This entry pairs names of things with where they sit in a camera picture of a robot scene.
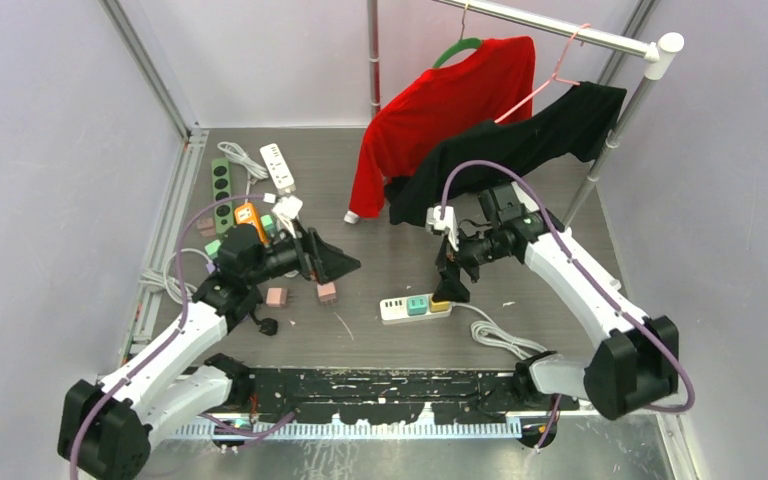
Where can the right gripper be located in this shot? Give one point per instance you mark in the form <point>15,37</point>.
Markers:
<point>450,287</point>

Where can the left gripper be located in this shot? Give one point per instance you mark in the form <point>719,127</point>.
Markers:
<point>319,260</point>

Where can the yellow plug adapter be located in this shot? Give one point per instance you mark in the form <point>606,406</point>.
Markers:
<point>438,306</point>

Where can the white power strip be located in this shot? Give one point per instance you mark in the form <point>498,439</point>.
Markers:
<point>393,311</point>

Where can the pink plug adapter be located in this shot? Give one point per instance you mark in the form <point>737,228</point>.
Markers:
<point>277,297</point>
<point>206,227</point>

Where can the orange power strip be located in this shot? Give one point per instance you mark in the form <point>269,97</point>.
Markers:
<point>248,214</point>

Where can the white strip with USB ports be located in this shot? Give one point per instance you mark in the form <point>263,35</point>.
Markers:
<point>278,168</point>

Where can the teal green plug adapter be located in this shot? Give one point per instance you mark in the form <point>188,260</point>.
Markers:
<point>212,248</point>

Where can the green power strip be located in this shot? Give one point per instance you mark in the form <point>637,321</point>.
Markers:
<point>222,190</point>

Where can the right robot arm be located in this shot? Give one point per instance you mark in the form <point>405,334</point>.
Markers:
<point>634,364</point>

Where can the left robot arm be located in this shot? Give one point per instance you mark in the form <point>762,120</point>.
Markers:
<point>108,429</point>

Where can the black shirt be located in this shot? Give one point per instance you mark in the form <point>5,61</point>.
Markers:
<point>578,123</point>

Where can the red shirt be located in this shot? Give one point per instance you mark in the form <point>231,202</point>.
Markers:
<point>439,104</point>

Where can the green hanger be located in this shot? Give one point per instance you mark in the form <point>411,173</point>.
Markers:
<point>461,45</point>

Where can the pink hanger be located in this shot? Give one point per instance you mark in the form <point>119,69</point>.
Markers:
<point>553,78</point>

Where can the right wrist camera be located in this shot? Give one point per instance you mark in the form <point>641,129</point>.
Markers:
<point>442,220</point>

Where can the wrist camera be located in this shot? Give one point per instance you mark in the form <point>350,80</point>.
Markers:
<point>286,211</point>
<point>442,220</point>

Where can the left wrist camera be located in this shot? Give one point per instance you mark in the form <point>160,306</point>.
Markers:
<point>286,211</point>

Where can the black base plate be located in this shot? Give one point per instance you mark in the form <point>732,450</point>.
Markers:
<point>382,396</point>

